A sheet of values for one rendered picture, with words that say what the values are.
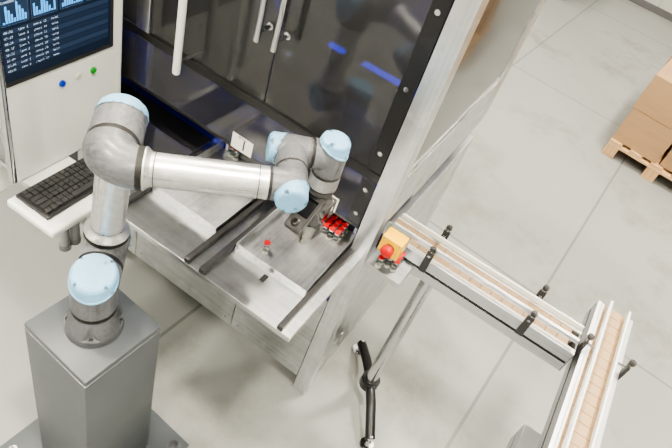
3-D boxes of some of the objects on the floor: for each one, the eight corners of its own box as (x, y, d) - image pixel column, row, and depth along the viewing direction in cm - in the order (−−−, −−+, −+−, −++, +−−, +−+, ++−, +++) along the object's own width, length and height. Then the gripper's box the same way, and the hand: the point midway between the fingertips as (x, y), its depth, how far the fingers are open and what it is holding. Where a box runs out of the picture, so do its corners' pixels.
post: (300, 375, 258) (532, -163, 120) (312, 384, 256) (559, -152, 118) (292, 386, 253) (522, -161, 115) (303, 395, 252) (550, -149, 114)
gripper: (346, 185, 154) (326, 239, 168) (318, 166, 156) (300, 222, 170) (329, 201, 148) (309, 256, 162) (299, 182, 150) (282, 238, 164)
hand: (300, 241), depth 163 cm, fingers closed
